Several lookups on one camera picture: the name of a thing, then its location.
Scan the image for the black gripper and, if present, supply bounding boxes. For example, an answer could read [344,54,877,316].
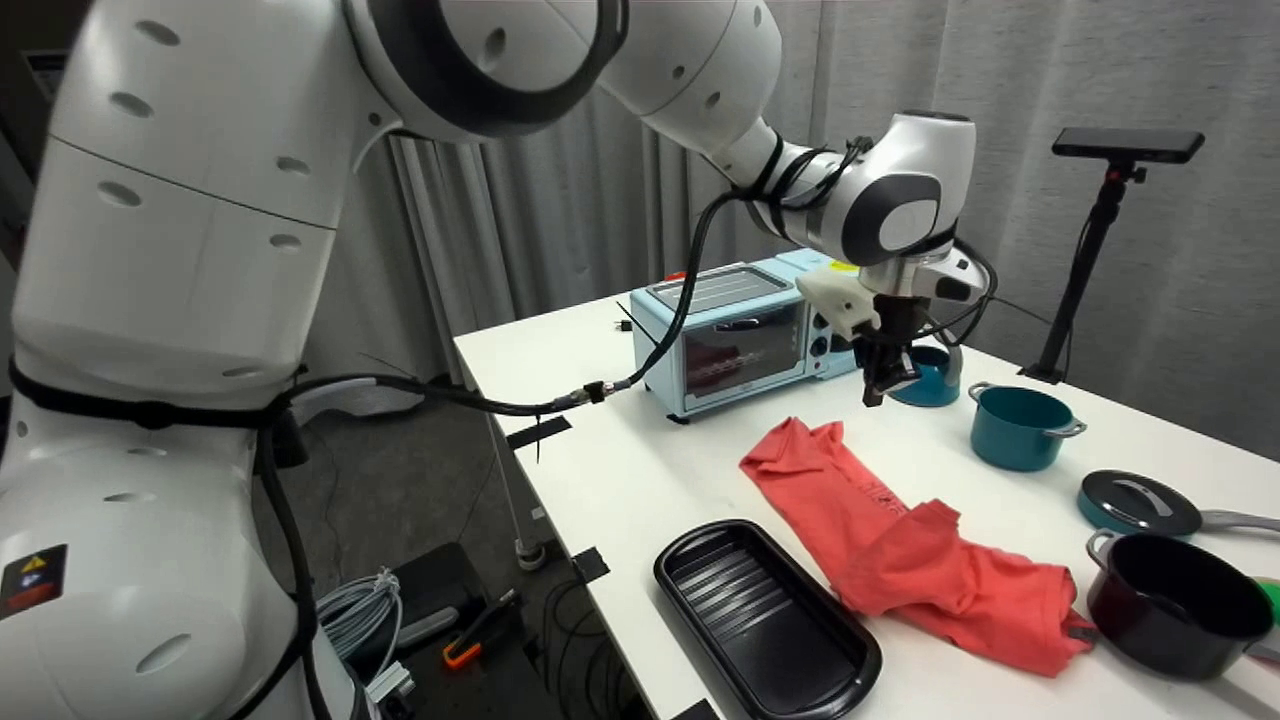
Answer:
[852,288,944,412]

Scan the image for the orange shirt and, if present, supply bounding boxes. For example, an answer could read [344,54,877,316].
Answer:
[735,417,1098,681]

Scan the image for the teal kettle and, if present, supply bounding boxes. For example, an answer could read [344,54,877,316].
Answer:
[888,333,966,412]

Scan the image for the teal pot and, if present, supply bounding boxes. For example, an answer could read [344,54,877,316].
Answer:
[965,382,1090,476]

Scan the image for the light blue toaster oven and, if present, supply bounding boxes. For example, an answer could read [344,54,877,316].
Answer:
[623,243,870,423]

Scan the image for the black grill tray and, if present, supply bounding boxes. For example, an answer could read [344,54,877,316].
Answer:
[651,516,885,720]

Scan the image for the teal frying pan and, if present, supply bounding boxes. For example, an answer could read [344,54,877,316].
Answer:
[1075,467,1280,545]

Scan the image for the black pot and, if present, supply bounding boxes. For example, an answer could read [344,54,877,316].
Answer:
[1084,531,1280,689]

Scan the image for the grey curtain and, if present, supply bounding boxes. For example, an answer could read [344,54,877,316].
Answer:
[302,0,1280,464]

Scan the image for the black floor box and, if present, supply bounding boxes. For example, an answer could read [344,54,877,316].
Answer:
[392,541,489,632]

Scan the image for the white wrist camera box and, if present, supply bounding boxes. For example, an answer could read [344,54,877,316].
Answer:
[796,261,885,338]

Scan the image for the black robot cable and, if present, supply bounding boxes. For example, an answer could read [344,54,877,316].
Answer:
[242,132,995,720]

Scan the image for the black camera tripod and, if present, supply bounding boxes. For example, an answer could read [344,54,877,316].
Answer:
[1016,124,1209,387]

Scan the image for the orange handled tool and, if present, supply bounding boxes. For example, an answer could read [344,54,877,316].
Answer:
[439,585,524,672]

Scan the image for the grey cable bundle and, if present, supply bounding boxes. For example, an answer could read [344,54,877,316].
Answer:
[317,568,414,713]

